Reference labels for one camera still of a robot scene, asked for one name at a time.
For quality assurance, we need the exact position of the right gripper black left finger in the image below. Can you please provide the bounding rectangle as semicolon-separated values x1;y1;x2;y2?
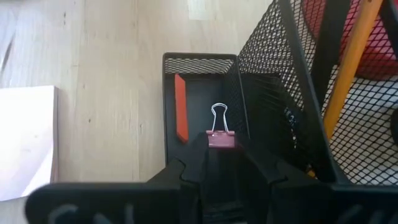
24;136;209;224

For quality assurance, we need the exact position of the red desk lamp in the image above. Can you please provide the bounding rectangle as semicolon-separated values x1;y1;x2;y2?
301;0;398;81

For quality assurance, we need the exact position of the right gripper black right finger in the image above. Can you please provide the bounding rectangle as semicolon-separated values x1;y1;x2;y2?
235;141;398;224

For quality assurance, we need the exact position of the black mesh desk organizer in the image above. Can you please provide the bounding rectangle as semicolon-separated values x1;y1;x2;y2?
162;0;398;186

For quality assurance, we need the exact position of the pink sticky note pad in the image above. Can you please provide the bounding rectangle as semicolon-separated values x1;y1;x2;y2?
0;85;59;202

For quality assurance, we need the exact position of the pink binder clip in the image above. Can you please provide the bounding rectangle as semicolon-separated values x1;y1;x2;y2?
206;102;236;149

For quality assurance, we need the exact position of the orange flat bar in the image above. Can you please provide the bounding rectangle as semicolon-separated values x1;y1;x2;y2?
174;73;190;144

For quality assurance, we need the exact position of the orange wooden pencil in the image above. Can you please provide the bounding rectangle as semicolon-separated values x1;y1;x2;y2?
307;0;384;179

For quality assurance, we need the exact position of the black pen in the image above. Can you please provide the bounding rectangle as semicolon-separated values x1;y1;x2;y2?
310;0;345;108

